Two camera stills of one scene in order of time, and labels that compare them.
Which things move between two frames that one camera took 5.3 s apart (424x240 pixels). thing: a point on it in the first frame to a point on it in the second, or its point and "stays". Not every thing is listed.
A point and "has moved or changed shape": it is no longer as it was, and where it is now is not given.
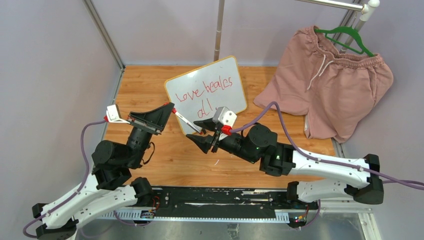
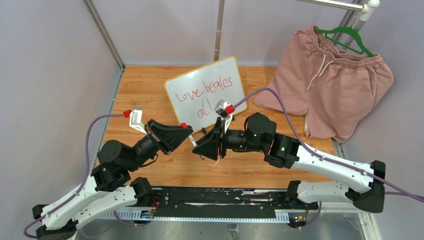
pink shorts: x=334 y=91 stays
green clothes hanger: x=344 y=28 stays
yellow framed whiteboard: x=198 y=95 stays
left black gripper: x=158 y=118 to x=167 y=137
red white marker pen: x=174 y=111 has moved or changed shape
